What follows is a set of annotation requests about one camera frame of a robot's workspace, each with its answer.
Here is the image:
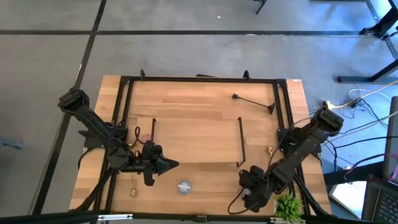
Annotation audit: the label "wooden shelf riser black legs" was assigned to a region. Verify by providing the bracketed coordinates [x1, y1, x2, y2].
[150, 116, 247, 169]

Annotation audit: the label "white flat panel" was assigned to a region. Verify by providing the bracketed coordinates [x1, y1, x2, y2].
[328, 181, 367, 220]

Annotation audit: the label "black stand leg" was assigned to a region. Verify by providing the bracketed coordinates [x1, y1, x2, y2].
[253, 0, 268, 15]

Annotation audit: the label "grey flat floor object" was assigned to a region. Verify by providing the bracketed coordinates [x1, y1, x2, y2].
[0, 134, 25, 149]

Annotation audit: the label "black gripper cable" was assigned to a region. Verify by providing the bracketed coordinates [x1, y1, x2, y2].
[228, 185, 249, 215]
[134, 126, 147, 146]

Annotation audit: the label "black candlestick holder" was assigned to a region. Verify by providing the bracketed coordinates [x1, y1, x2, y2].
[231, 92, 277, 114]

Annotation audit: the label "black camera gantry beam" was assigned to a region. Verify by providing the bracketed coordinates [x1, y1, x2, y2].
[0, 210, 398, 224]

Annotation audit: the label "grey computer monitor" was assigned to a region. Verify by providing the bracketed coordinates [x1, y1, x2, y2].
[382, 95, 398, 180]

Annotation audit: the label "black stand base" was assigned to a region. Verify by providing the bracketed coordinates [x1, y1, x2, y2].
[323, 161, 386, 187]

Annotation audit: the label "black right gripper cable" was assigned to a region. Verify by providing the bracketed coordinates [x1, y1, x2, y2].
[228, 185, 249, 215]

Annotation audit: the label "black laptop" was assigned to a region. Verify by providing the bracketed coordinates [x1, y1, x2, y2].
[362, 179, 398, 224]

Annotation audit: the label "black office desk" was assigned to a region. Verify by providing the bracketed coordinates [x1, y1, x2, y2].
[337, 0, 398, 84]

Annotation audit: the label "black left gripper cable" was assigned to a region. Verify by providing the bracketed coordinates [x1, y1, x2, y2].
[134, 126, 147, 146]

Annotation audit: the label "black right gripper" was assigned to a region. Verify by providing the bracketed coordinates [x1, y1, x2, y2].
[238, 166, 276, 213]

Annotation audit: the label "black floor cable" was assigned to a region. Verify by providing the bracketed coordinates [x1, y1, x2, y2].
[323, 135, 398, 175]

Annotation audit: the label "beige cable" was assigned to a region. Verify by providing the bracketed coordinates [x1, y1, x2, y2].
[356, 109, 398, 131]
[331, 79, 398, 110]

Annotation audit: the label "white cable coil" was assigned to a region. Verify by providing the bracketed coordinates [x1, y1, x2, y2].
[347, 88, 392, 106]

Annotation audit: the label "green artificial plant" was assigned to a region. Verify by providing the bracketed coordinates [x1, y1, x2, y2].
[274, 191, 305, 224]

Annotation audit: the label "teal patterned round candle holder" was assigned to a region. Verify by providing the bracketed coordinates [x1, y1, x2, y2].
[177, 179, 193, 195]

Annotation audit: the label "person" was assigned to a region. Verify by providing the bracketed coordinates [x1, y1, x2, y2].
[359, 7, 398, 39]

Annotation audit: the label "silver metal bracket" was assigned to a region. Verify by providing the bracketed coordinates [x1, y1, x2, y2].
[97, 213, 134, 222]

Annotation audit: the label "red cable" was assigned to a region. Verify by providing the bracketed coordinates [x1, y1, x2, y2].
[343, 152, 398, 182]

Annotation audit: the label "black aluminium table frame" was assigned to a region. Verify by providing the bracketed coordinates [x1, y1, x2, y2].
[74, 68, 332, 218]

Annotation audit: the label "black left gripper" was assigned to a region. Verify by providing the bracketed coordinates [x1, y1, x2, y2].
[136, 141, 180, 187]

